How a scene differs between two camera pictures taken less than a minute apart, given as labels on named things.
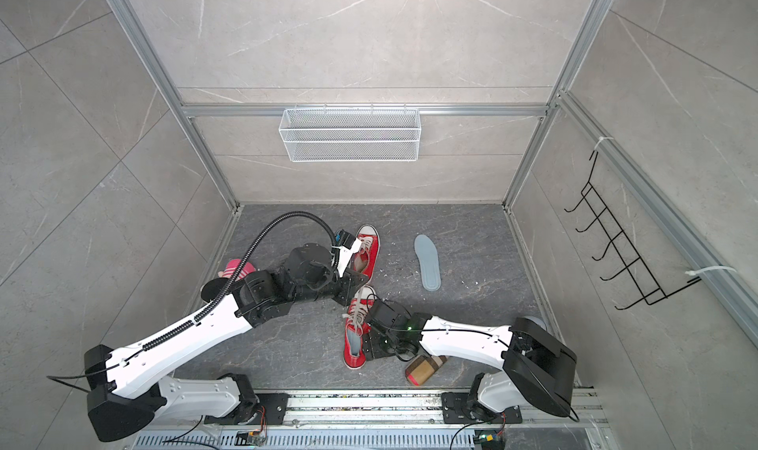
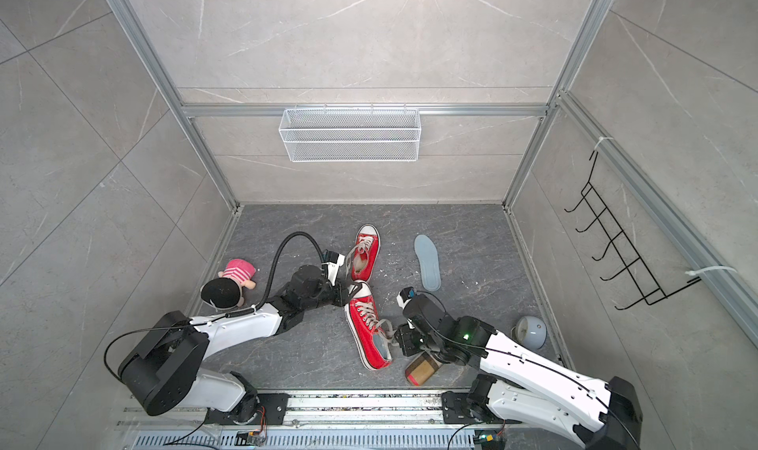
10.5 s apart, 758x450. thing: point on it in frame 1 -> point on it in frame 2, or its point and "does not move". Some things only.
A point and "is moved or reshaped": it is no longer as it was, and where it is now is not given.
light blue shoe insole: (427, 255) does not move
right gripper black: (373, 347) -> (405, 341)
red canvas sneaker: (357, 324) is moved or reshaped
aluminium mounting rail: (402, 410) does not move
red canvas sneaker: (367, 255) does not move
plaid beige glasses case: (422, 367) does not move
